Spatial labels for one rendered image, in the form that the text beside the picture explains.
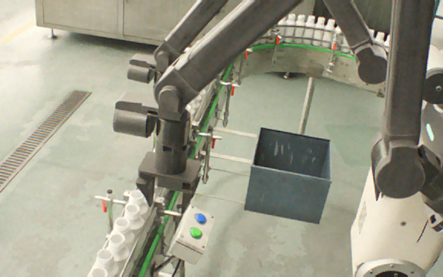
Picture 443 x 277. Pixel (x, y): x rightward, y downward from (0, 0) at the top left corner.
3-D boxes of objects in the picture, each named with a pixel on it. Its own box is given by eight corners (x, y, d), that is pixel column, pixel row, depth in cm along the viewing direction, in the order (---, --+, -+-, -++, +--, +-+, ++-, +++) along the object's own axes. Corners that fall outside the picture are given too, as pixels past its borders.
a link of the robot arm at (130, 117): (180, 91, 75) (193, 69, 82) (108, 78, 76) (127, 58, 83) (174, 156, 81) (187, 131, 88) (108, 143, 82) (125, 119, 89)
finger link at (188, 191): (190, 226, 90) (194, 185, 85) (152, 218, 90) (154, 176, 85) (198, 203, 95) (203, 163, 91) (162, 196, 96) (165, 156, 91)
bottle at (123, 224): (106, 267, 129) (104, 221, 121) (124, 256, 133) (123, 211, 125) (121, 280, 126) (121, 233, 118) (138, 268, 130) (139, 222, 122)
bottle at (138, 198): (131, 229, 143) (132, 185, 134) (150, 236, 141) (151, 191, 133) (121, 242, 138) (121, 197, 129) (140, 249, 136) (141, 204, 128)
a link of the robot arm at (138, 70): (170, 54, 123) (179, 41, 130) (126, 44, 124) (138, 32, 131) (164, 95, 129) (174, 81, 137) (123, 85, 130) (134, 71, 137)
